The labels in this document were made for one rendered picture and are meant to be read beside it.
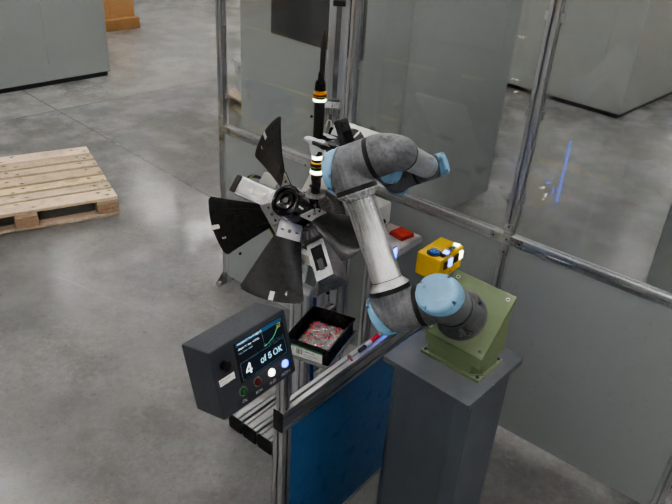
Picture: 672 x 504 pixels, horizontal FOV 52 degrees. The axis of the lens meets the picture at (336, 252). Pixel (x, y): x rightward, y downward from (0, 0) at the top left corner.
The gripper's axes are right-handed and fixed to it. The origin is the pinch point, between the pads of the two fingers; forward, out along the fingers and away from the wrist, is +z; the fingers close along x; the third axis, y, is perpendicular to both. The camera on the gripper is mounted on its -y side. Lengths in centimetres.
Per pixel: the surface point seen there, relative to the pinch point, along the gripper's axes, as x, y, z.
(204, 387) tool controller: -83, 32, -41
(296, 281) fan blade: -13, 49, -7
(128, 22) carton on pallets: 413, 151, 702
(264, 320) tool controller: -65, 20, -42
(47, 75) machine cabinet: 194, 144, 535
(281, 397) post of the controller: -55, 55, -40
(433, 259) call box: 21, 40, -41
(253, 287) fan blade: -25, 51, 2
